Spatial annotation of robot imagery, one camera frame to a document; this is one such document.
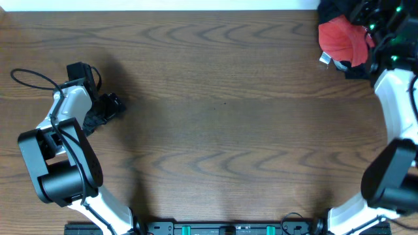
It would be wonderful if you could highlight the red printed t-shirt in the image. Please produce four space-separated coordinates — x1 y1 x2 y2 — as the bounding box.
318 15 375 67

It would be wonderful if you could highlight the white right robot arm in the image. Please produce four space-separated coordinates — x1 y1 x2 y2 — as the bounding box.
311 1 417 234

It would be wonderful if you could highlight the dark navy garment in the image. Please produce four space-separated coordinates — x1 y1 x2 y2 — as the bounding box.
333 60 370 80

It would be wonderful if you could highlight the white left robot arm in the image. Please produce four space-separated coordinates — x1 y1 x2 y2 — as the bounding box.
18 85 144 234

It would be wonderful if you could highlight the black t-shirt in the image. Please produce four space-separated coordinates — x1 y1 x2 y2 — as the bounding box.
317 0 364 24

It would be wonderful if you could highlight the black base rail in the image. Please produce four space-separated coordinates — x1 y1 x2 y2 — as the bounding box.
64 217 392 235

